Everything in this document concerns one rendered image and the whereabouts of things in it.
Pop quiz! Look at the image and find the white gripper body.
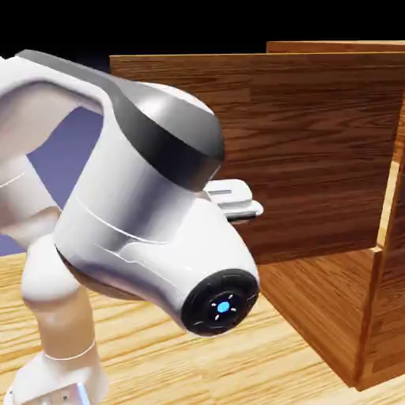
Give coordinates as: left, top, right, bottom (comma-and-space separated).
202, 178, 264, 225

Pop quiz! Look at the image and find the large wooden cabinet door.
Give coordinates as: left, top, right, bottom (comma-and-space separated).
109, 52, 405, 266

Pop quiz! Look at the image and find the small wooden cabinet door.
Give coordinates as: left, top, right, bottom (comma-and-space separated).
257, 247, 383, 389

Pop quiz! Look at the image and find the wooden cabinet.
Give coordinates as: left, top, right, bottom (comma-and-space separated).
109, 40, 405, 392

